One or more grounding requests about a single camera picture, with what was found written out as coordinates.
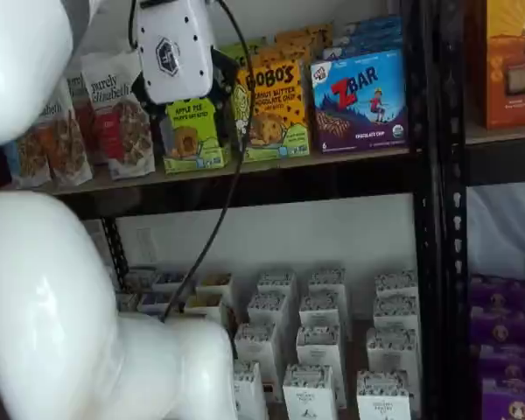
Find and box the blue ZBar chocolate chip box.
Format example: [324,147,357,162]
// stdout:
[343,15,404,45]
[322,32,404,61]
[310,47,410,155]

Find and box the black metal shelf rack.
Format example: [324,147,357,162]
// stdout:
[47,0,444,420]

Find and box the small white box brown top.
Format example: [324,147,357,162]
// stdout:
[195,272,235,308]
[184,294,228,328]

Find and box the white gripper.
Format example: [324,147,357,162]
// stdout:
[130,0,242,146]

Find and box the black perforated shelf rack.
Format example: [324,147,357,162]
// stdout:
[439,0,525,420]

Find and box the green Bobo's apple pie box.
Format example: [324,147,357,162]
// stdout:
[161,96,228,175]

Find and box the white granola bag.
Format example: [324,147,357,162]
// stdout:
[37,80,95,187]

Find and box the yellow Bobo's peanut butter box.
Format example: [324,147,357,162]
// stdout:
[273,22,334,60]
[251,45,317,67]
[232,58,312,165]

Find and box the purple snack box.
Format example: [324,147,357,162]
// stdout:
[469,274,525,311]
[469,307,525,347]
[480,378,525,420]
[478,344,525,382]

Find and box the small white box dark top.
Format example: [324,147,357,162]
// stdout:
[136,290,177,317]
[150,269,189,294]
[115,290,141,313]

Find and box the tan wooden shelf board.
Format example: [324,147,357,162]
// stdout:
[47,146,415,196]
[465,116,525,146]

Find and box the white patterned-top carton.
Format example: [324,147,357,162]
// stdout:
[295,325,342,374]
[366,326,419,378]
[307,268,347,304]
[246,290,289,334]
[374,269,419,304]
[355,369,411,420]
[234,322,278,391]
[232,360,269,420]
[372,295,419,334]
[282,363,337,420]
[255,269,298,304]
[298,294,341,334]

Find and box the orange snack box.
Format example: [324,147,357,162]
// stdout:
[484,0,525,131]

